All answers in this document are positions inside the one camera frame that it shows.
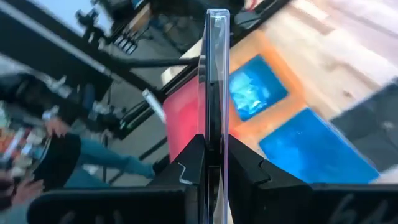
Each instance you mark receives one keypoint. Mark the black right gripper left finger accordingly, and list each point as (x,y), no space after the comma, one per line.
(124,207)

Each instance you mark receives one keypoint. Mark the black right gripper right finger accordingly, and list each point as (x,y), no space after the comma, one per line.
(311,205)

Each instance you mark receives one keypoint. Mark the black tray jewel case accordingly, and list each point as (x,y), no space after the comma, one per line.
(373,124)

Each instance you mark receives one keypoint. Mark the person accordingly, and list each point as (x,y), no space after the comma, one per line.
(59,161)

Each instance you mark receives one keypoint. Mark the pink translucent plastic bin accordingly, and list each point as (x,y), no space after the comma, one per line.
(183,118)

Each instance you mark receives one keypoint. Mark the orange translucent plastic bin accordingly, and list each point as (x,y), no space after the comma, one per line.
(248,46)

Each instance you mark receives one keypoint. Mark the black metal rig frame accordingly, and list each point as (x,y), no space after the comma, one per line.
(46,43)

